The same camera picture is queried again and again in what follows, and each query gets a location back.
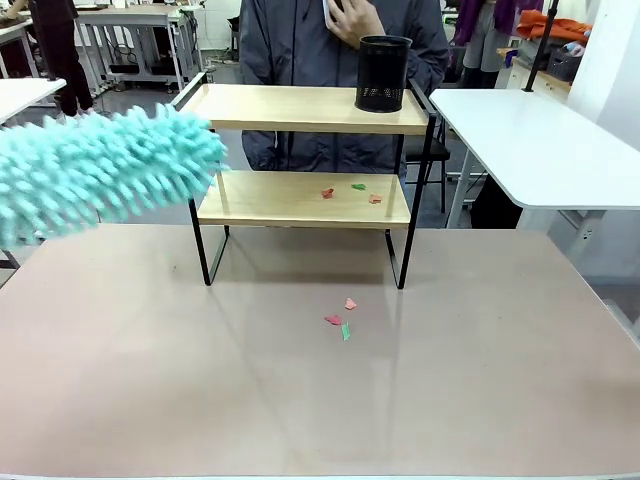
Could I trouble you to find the person's left hand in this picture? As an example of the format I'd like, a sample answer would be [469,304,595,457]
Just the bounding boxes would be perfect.
[326,0,387,52]

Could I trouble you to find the black mesh pen holder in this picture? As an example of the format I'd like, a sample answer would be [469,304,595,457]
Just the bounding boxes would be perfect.
[354,35,413,114]

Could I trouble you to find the teal chenille duster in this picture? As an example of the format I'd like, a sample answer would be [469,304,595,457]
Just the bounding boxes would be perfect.
[0,101,232,252]

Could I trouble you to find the wooden two-tier metal shelf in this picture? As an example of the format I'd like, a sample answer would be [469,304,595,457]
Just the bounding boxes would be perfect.
[169,71,440,291]

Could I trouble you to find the person's grey jacket torso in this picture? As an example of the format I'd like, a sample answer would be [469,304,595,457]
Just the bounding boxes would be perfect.
[238,0,451,175]

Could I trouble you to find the background person purple jacket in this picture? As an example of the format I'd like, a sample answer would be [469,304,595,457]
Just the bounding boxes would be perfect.
[454,0,545,91]

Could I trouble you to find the black folding chair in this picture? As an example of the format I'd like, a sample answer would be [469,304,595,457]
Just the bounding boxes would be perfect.
[403,74,452,214]

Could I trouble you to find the orange cloth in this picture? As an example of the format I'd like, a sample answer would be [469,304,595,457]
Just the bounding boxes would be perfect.
[515,10,592,45]

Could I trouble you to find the black storage crate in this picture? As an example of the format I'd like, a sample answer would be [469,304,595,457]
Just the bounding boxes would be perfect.
[545,43,584,82]

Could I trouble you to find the large white side table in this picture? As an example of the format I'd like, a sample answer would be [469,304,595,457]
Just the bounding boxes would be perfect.
[429,87,640,274]

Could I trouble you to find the white background desk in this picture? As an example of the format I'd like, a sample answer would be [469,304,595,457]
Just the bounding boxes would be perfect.
[74,2,205,95]

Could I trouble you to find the background person in black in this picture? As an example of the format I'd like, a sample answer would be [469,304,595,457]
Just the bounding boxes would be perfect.
[27,0,97,118]

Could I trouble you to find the small white side table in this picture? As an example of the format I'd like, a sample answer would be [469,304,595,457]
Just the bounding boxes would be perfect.
[0,77,68,125]

